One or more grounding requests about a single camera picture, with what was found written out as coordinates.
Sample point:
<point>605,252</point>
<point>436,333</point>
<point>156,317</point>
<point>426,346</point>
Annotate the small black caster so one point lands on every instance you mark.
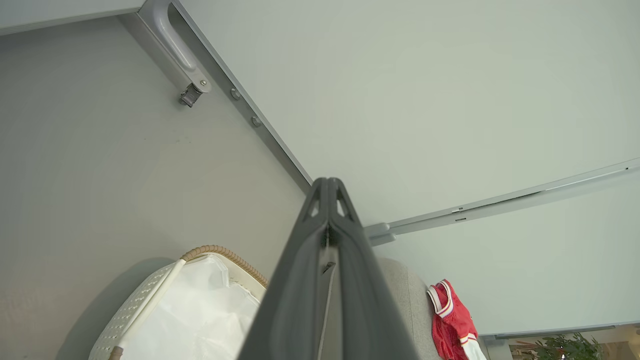
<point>190,95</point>

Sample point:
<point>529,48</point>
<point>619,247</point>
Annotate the grey partition post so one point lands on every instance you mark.
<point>500,205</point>

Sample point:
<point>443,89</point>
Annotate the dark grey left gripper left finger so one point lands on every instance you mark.
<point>295,300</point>

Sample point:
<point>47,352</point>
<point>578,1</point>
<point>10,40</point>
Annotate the grey partition bottom rail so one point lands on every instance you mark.
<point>281,150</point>

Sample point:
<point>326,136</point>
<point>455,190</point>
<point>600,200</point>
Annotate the grey upright partition foot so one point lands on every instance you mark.
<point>377,229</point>
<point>384,239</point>

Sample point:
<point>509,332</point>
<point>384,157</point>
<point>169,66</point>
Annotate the white laundry basket, brown rim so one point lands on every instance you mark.
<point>135,305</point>

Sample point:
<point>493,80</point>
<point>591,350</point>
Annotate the grey fabric sofa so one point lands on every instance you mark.
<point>405,310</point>

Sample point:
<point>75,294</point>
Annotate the white basket liner cloth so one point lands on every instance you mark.
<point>200,315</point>

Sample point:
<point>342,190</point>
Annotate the grey partition foot bracket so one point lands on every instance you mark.
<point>172,40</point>

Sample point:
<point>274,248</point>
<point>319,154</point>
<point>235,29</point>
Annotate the small grey levelling foot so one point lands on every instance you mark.
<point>256,120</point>
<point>235,93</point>

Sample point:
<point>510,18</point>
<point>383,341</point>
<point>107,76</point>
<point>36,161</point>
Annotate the green potted plant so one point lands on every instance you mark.
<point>565,347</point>

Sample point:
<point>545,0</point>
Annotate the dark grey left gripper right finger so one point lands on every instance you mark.
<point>365,305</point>

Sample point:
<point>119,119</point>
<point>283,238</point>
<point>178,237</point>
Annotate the red garment with white stripes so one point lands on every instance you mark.
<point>452,325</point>

